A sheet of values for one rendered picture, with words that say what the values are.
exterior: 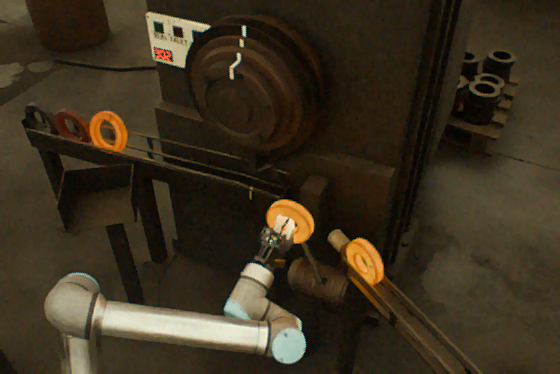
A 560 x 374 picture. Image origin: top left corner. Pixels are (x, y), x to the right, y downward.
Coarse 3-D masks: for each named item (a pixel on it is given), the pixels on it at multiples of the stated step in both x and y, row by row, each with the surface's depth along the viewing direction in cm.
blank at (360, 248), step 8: (360, 240) 172; (352, 248) 175; (360, 248) 171; (368, 248) 169; (352, 256) 177; (360, 256) 178; (368, 256) 168; (376, 256) 168; (352, 264) 179; (360, 264) 177; (368, 264) 170; (376, 264) 167; (360, 272) 176; (368, 272) 172; (376, 272) 168; (368, 280) 174; (376, 280) 170
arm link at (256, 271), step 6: (252, 264) 156; (258, 264) 157; (246, 270) 156; (252, 270) 155; (258, 270) 154; (264, 270) 155; (252, 276) 153; (258, 276) 154; (264, 276) 154; (270, 276) 156; (264, 282) 154; (270, 282) 156
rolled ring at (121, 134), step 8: (104, 112) 224; (112, 112) 225; (96, 120) 227; (112, 120) 223; (120, 120) 224; (96, 128) 229; (120, 128) 222; (96, 136) 230; (120, 136) 224; (96, 144) 231; (104, 144) 231; (120, 144) 225
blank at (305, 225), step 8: (280, 200) 168; (288, 200) 167; (272, 208) 169; (280, 208) 167; (288, 208) 165; (296, 208) 165; (304, 208) 166; (272, 216) 171; (288, 216) 167; (296, 216) 166; (304, 216) 165; (272, 224) 173; (304, 224) 166; (312, 224) 168; (296, 232) 170; (304, 232) 169; (296, 240) 173; (304, 240) 171
